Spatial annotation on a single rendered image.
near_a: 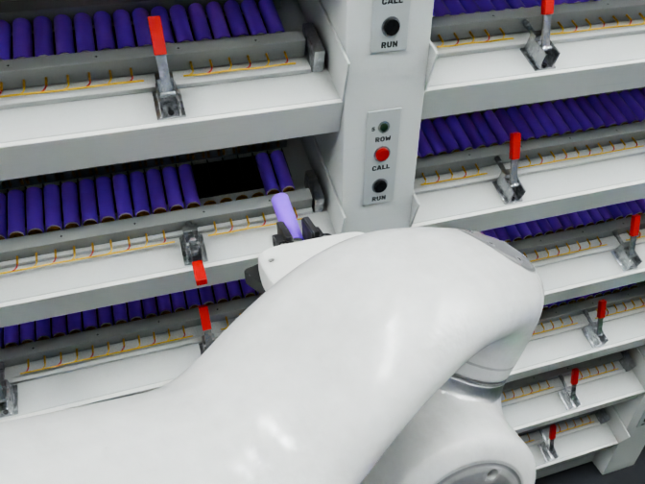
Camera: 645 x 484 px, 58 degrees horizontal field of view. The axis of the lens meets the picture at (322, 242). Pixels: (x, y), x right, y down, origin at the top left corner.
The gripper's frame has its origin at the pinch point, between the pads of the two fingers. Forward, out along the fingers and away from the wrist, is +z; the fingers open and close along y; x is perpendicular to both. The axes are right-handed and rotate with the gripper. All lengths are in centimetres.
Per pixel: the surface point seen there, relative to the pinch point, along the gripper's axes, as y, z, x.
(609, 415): -79, 33, 77
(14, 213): 28.6, 23.0, 1.2
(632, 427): -81, 28, 77
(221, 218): 5.2, 18.5, 4.3
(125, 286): 17.6, 14.8, 9.2
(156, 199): 12.3, 21.9, 1.8
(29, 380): 33.0, 22.3, 24.4
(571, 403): -60, 25, 61
